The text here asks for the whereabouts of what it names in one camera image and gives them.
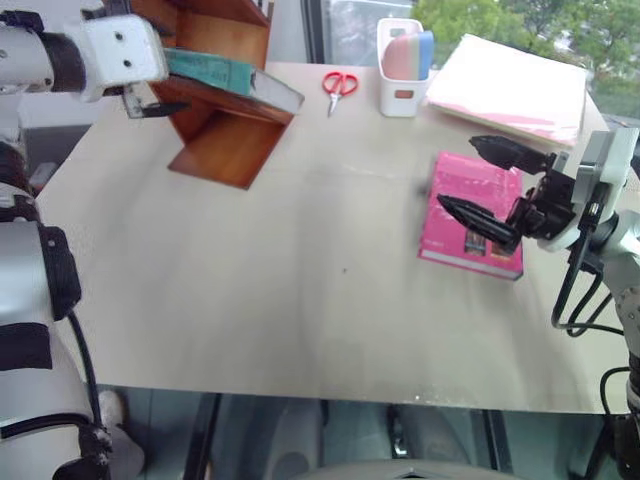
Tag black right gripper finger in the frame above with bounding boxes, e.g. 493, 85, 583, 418
468, 134, 556, 176
437, 194, 524, 251

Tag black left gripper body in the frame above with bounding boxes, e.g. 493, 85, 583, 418
120, 82, 157, 120

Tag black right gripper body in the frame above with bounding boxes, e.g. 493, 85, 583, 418
504, 151, 585, 241

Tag teal hardcover book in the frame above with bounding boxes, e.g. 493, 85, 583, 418
162, 47, 305, 116

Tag pink book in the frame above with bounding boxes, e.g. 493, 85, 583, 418
417, 151, 526, 282

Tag wooden bookshelf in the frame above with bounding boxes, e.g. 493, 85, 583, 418
130, 0, 296, 191

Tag white plastic desk organizer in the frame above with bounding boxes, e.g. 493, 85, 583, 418
376, 18, 432, 119

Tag pastel striped pouch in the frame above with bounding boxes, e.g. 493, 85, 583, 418
382, 30, 435, 82

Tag black table leg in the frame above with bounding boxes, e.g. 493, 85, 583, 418
182, 393, 224, 480
480, 409, 517, 480

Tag white rounded object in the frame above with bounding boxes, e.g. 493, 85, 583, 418
97, 389, 147, 479

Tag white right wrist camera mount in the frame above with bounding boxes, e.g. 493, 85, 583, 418
538, 128, 640, 252

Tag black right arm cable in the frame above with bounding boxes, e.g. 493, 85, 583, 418
550, 234, 627, 337

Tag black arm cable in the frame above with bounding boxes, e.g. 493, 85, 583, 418
550, 234, 627, 337
66, 308, 110, 434

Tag red handled scissors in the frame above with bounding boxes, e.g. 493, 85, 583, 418
321, 71, 360, 118

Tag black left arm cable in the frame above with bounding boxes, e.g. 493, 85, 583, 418
66, 308, 110, 434

